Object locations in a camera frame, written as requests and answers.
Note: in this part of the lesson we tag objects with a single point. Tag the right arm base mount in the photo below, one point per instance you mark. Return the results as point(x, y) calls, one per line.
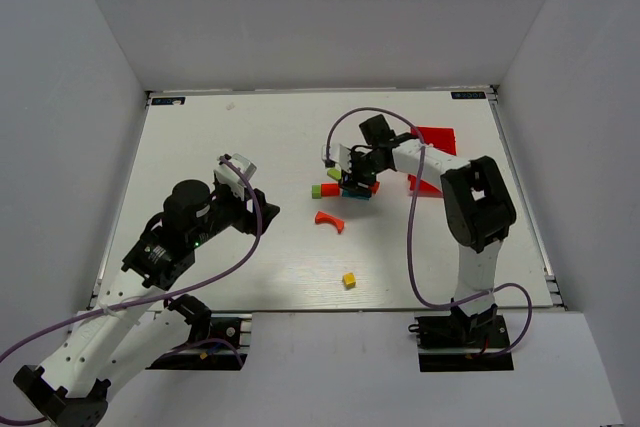
point(456, 343)

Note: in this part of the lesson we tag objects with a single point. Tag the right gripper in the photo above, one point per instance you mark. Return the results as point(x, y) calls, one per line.
point(356, 182)

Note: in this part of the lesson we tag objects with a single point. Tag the red arch block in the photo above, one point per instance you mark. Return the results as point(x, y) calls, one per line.
point(322, 218)

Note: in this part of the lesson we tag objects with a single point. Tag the small red cube block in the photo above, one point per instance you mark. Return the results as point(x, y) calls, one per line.
point(375, 188)

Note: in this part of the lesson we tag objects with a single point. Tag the green rectangular block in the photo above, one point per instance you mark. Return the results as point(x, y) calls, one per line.
point(334, 174)

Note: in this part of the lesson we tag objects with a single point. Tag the teal long block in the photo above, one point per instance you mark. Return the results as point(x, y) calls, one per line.
point(355, 195)

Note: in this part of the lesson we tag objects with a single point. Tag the orange rectangular block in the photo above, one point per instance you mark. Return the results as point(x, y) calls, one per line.
point(330, 189)

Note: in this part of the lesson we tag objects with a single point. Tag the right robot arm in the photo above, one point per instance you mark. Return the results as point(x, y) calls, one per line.
point(478, 208)

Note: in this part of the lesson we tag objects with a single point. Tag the corner label sticker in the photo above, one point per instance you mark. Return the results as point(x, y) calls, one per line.
point(168, 101)
point(468, 95)

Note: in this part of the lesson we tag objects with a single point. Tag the left corner label sticker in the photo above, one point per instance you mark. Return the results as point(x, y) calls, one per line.
point(168, 101)

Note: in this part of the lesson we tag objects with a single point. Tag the red plastic bin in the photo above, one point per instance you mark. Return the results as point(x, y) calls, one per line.
point(442, 139)

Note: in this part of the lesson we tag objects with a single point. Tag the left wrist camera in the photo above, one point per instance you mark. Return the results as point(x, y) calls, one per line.
point(234, 171)

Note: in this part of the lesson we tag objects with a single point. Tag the yellow cube block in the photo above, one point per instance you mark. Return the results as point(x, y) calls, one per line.
point(349, 280)

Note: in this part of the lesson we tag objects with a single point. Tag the right corner label sticker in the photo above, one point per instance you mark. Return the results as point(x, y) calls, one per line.
point(468, 95)

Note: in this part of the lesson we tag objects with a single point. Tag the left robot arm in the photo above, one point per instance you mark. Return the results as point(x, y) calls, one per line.
point(139, 318)

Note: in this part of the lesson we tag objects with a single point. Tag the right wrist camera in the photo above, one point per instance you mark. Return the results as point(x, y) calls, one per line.
point(336, 155)

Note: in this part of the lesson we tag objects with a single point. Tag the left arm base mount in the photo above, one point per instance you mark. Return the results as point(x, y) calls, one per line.
point(224, 348)

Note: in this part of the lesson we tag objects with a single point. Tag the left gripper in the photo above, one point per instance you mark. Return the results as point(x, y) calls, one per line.
point(255, 214)

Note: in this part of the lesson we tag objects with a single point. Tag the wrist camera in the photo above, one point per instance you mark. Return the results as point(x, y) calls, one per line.
point(234, 171)
point(336, 155)

